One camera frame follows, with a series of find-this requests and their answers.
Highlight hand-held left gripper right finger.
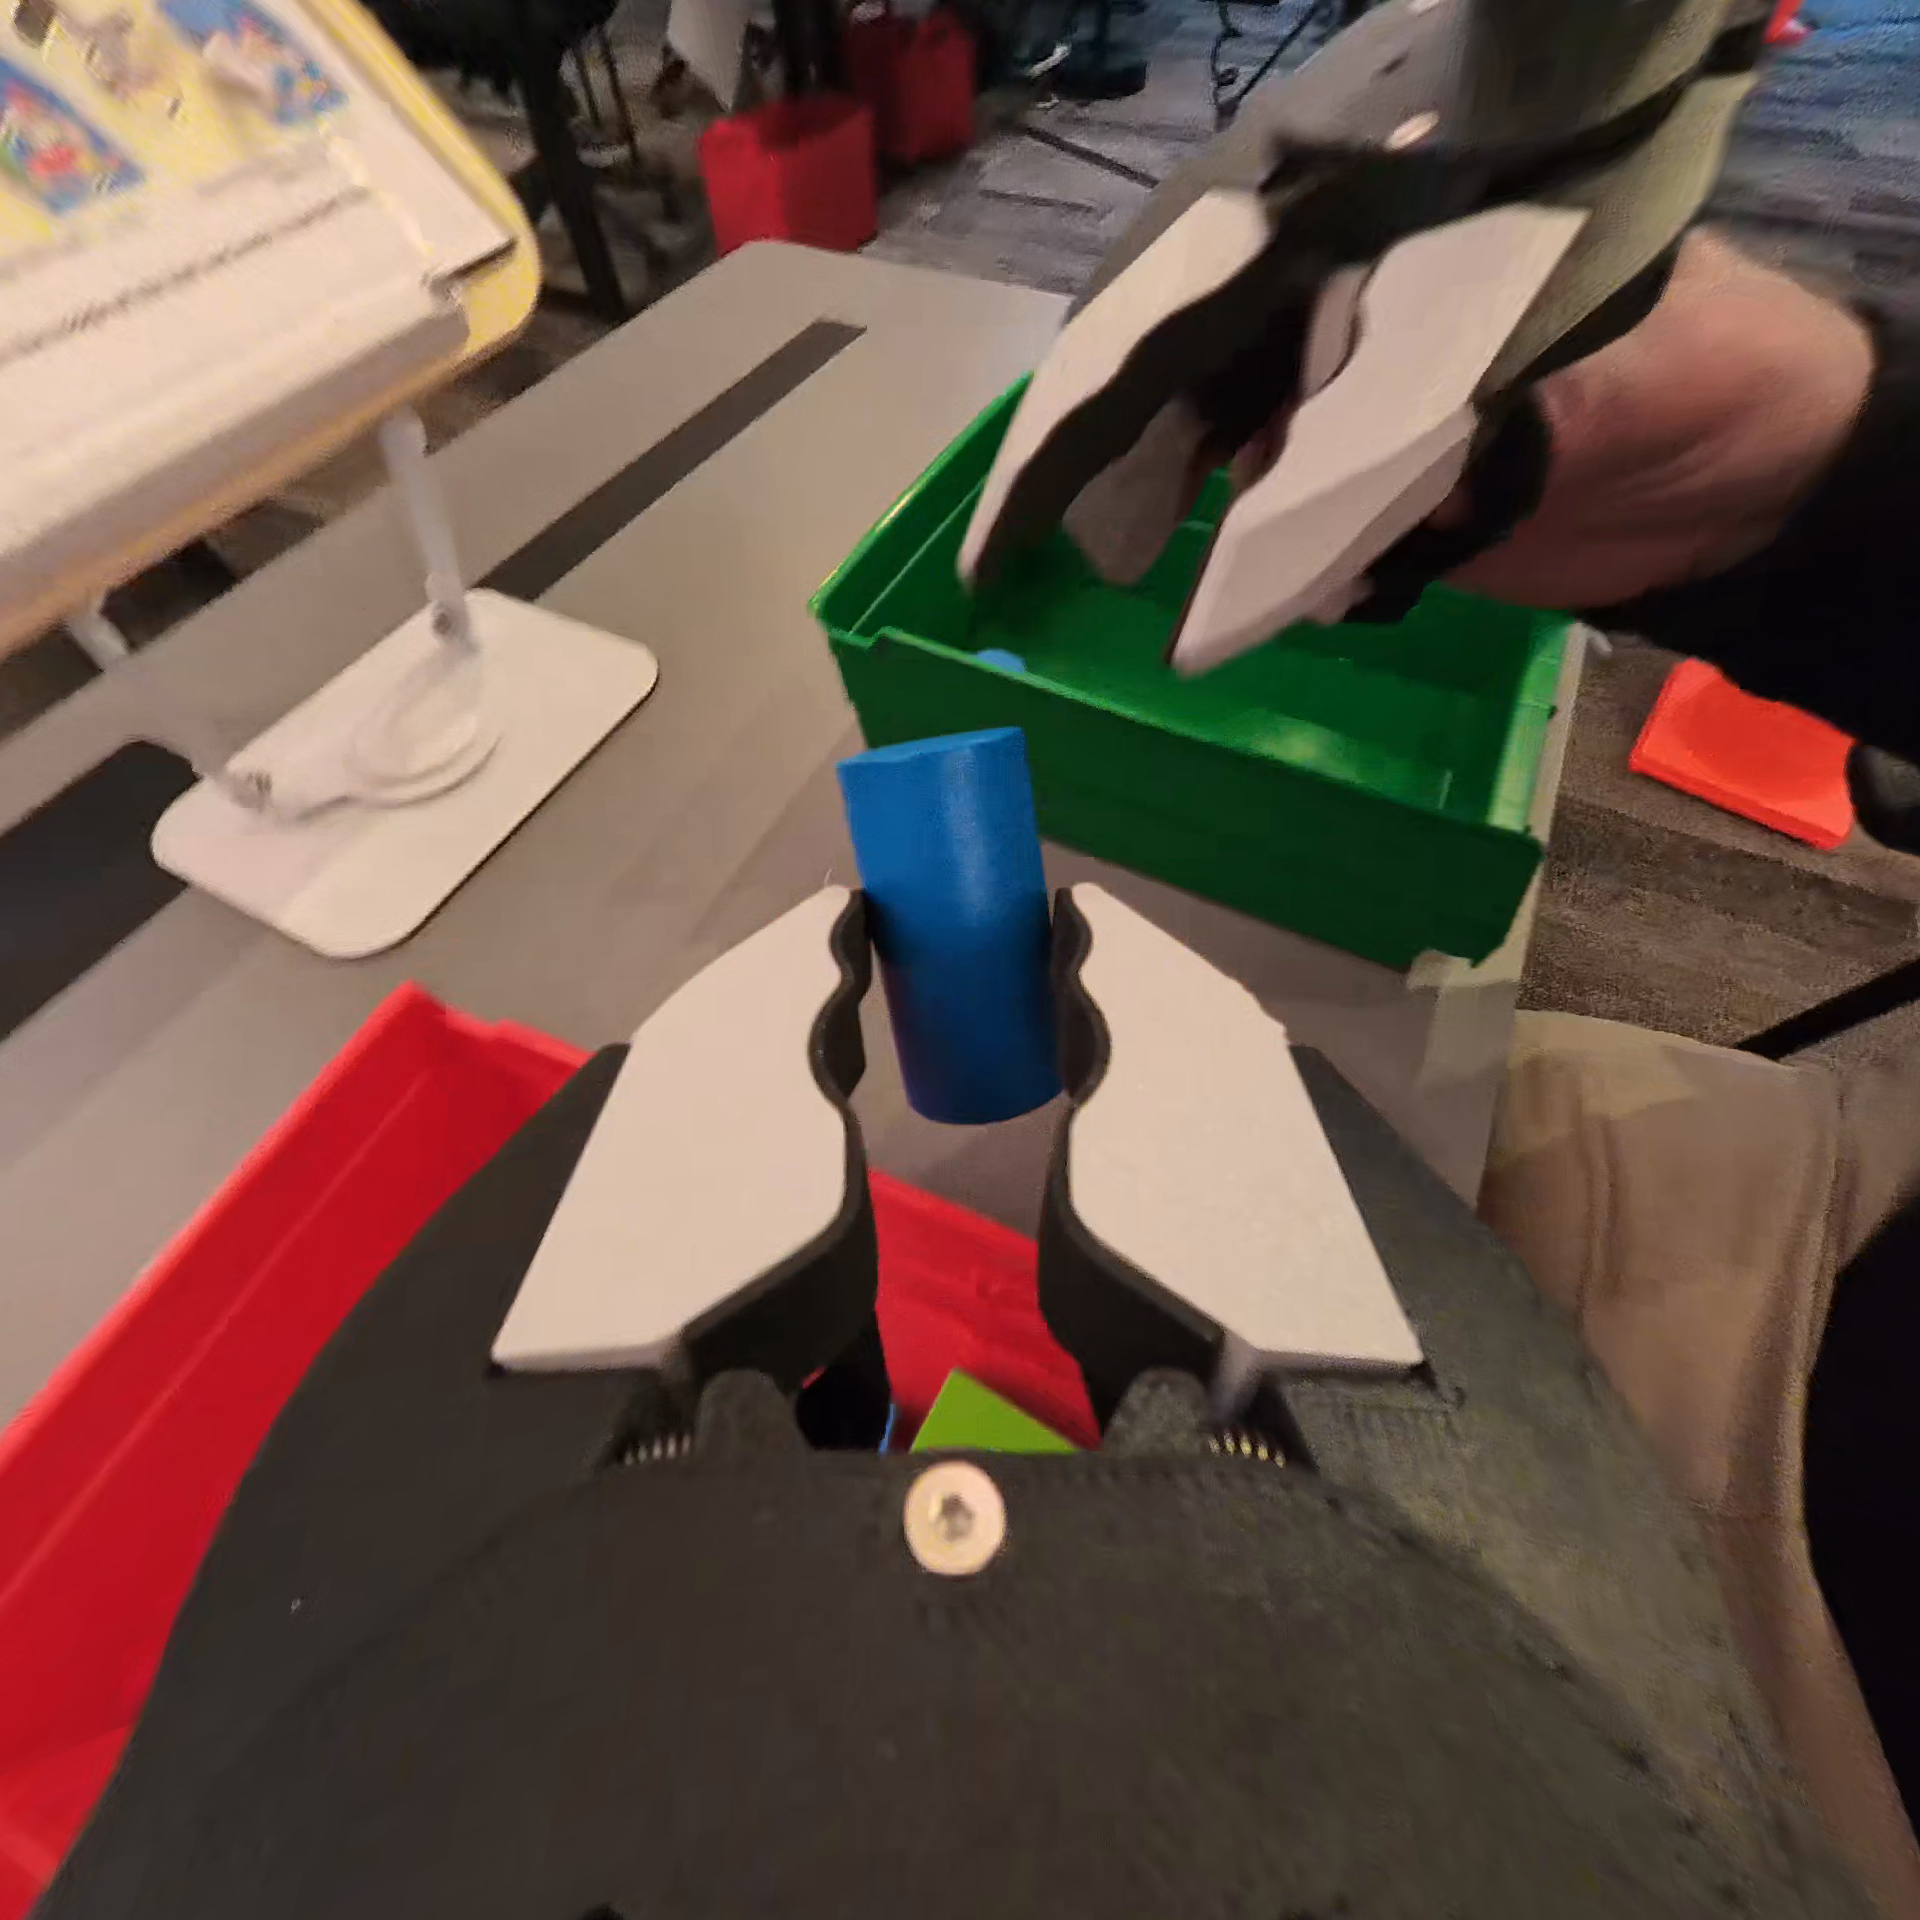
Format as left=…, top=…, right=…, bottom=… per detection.
left=1034, top=883, right=1426, bottom=1424

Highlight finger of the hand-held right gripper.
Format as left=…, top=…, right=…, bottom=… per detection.
left=956, top=186, right=1281, bottom=598
left=1166, top=204, right=1594, bottom=676

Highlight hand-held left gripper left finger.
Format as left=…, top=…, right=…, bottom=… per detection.
left=492, top=884, right=885, bottom=1420

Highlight blue wooden cylinder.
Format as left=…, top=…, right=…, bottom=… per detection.
left=835, top=730, right=1072, bottom=1124

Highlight green plastic bin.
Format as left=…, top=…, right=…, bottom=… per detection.
left=810, top=375, right=1581, bottom=967

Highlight red plastic bin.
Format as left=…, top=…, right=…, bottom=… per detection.
left=0, top=984, right=1105, bottom=1894

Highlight person's right forearm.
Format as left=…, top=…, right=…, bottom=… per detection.
left=1561, top=285, right=1920, bottom=855

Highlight person's right hand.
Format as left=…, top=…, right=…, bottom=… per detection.
left=1432, top=233, right=1881, bottom=611

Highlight green wooden wedge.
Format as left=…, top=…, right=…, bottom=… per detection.
left=910, top=1368, right=1077, bottom=1452

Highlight red storage bin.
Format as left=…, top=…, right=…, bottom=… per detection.
left=841, top=7, right=981, bottom=167
left=696, top=93, right=880, bottom=257

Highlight person's leg in tan pants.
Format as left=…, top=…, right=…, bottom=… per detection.
left=1477, top=1007, right=1920, bottom=1920

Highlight red plastic lid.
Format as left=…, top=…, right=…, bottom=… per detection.
left=1627, top=657, right=1863, bottom=855

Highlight black chair legs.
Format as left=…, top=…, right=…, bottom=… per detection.
left=366, top=0, right=632, bottom=324

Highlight yellow board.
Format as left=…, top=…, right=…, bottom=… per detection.
left=0, top=0, right=545, bottom=662

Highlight white pole with clear foot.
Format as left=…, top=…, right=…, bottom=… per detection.
left=346, top=413, right=503, bottom=797

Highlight printed white booklet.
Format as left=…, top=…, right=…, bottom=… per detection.
left=0, top=0, right=518, bottom=601

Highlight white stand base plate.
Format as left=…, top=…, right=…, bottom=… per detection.
left=149, top=587, right=659, bottom=961

